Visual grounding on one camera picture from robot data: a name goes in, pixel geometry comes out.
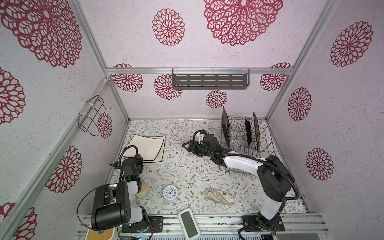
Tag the black wire wall basket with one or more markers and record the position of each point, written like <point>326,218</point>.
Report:
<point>96,121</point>

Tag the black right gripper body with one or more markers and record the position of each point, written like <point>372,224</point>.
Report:
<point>202,149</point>

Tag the black round plate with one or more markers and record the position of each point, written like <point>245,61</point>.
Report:
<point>248,132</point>

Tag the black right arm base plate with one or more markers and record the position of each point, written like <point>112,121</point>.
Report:
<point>254,223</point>

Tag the white square plate black rim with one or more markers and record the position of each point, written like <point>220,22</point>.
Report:
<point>160,155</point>

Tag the yellow sponge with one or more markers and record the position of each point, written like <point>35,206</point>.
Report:
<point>143,192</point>

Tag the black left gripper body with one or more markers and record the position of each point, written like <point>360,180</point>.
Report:
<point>138,162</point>

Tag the chrome wire dish rack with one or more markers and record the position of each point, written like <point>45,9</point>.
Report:
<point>239,138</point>

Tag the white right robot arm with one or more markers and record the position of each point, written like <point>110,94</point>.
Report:
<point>277,182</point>

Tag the small white alarm clock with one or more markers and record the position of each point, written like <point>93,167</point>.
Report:
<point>170,193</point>

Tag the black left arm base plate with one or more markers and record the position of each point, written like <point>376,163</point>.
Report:
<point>147,225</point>

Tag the grey wall shelf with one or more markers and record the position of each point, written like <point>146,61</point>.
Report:
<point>210,79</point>

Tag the white digital scale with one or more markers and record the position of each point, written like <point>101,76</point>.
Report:
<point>189,225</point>

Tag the clear plastic bag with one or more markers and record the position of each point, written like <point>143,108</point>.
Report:
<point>220,197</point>

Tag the black plate yellow rim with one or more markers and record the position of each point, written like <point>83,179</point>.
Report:
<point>257,132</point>

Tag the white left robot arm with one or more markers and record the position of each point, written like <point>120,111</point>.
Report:
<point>112,206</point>

